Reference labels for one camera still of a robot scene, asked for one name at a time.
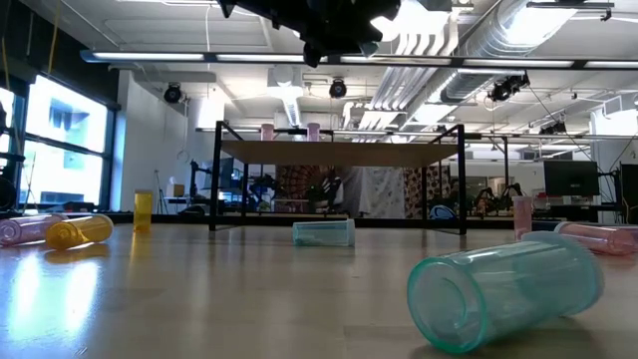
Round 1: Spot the black computer monitor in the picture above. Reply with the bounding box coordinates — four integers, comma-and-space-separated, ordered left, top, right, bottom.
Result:
543, 160, 601, 197
619, 163, 638, 225

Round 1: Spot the amber pill bottle white cap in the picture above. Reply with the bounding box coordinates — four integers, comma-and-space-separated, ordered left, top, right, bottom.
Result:
45, 213, 115, 251
133, 189, 155, 232

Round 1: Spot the grey hanging cloth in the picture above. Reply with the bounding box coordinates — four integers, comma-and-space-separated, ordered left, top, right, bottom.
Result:
341, 166, 371, 218

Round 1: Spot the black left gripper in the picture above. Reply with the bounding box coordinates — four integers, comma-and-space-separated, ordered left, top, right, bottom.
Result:
238, 0, 403, 69

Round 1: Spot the yellow hanging strap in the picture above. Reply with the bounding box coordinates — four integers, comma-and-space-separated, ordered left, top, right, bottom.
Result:
47, 0, 62, 76

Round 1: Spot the large glass window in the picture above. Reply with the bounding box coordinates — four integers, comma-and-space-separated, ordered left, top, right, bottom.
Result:
0, 74, 119, 210

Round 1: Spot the blue white ball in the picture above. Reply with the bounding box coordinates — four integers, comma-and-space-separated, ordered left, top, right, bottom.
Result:
430, 204, 457, 221

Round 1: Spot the black ceiling-mounted device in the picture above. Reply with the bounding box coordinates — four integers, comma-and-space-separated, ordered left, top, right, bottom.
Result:
538, 121, 568, 137
486, 73, 531, 104

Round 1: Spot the white printed hanging cloth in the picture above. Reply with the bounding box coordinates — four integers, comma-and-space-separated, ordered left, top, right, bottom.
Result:
359, 167, 405, 219

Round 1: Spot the overhead light bar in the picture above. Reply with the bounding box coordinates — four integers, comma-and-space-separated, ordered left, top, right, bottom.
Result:
79, 48, 638, 71

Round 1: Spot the black ceiling spotlight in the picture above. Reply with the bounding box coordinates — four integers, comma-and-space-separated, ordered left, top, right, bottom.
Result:
328, 77, 349, 100
162, 82, 183, 105

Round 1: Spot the wooden shelf black metal frame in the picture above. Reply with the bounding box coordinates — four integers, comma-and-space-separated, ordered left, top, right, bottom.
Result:
208, 121, 469, 236

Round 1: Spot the brown patterned cloth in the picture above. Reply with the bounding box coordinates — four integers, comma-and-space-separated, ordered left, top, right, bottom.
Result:
402, 167, 453, 219
276, 166, 325, 200

